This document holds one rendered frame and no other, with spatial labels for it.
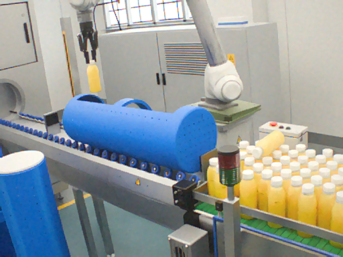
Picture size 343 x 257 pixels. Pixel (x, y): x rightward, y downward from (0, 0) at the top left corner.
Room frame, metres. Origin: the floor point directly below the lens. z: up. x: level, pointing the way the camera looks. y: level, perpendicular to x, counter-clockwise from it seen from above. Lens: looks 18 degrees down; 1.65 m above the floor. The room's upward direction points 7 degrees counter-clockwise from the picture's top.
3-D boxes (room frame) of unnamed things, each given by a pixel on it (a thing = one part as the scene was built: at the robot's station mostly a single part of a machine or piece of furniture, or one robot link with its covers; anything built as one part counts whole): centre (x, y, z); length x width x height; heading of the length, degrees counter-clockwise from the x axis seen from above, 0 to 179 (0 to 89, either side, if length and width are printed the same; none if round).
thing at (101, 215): (2.34, 0.50, 0.31); 0.06 x 0.06 x 0.63; 43
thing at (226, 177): (1.00, -0.17, 1.18); 0.06 x 0.06 x 0.05
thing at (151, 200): (2.29, 0.55, 0.79); 2.17 x 0.29 x 0.34; 43
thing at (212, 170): (1.37, -0.17, 0.98); 0.07 x 0.07 x 0.16
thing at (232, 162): (1.00, -0.17, 1.23); 0.06 x 0.06 x 0.04
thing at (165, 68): (4.09, -0.23, 0.72); 2.15 x 0.54 x 1.45; 41
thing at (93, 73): (2.17, 0.35, 1.32); 0.07 x 0.07 x 0.16
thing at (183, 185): (1.36, -0.05, 0.95); 0.10 x 0.07 x 0.10; 133
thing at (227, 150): (1.00, -0.17, 1.18); 0.06 x 0.06 x 0.16
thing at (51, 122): (2.50, 0.74, 1.00); 0.10 x 0.04 x 0.15; 133
